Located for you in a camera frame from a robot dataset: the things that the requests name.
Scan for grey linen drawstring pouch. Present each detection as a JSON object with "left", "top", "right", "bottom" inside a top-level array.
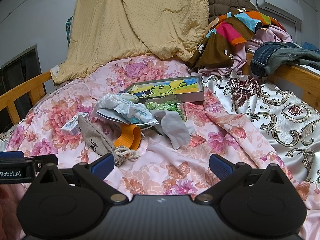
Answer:
[{"left": 78, "top": 116, "right": 141, "bottom": 167}]

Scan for small white medicine box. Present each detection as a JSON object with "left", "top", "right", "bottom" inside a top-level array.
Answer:
[{"left": 61, "top": 112, "right": 88, "bottom": 135}]

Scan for white wall air conditioner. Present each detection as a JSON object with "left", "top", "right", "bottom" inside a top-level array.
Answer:
[{"left": 256, "top": 0, "right": 304, "bottom": 23}]

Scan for white baroque patterned cover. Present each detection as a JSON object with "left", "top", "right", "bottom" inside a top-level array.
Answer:
[{"left": 202, "top": 72, "right": 319, "bottom": 184}]

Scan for yellow dotted quilt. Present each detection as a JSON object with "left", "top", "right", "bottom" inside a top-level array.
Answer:
[{"left": 52, "top": 0, "right": 209, "bottom": 84}]

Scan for orange plastic curled holder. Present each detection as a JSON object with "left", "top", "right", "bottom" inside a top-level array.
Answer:
[{"left": 114, "top": 124, "right": 142, "bottom": 151}]

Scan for dark cabinet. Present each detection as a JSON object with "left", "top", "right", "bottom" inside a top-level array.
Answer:
[{"left": 0, "top": 44, "right": 47, "bottom": 103}]

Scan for grey face mask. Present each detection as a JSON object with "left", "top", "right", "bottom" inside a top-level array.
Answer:
[{"left": 150, "top": 110, "right": 194, "bottom": 150}]

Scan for blue denim jeans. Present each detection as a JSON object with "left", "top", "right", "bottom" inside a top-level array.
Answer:
[{"left": 250, "top": 42, "right": 319, "bottom": 77}]

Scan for white muslin cloth blue print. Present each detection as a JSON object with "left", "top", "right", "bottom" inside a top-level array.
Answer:
[{"left": 92, "top": 93, "right": 158, "bottom": 126}]

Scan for pink floral bed cover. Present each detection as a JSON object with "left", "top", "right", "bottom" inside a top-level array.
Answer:
[{"left": 1, "top": 55, "right": 319, "bottom": 239}]

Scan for grey box with cartoon lining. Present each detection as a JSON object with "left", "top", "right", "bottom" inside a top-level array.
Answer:
[{"left": 124, "top": 76, "right": 204, "bottom": 103}]

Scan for person's left hand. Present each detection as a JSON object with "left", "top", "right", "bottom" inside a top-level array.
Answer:
[{"left": 0, "top": 184, "right": 25, "bottom": 239}]

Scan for clear bag of green pieces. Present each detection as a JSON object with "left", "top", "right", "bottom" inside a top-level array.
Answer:
[{"left": 144, "top": 99, "right": 187, "bottom": 121}]

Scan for colourful patchwork brown blanket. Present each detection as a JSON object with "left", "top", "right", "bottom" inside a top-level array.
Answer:
[{"left": 187, "top": 8, "right": 288, "bottom": 76}]

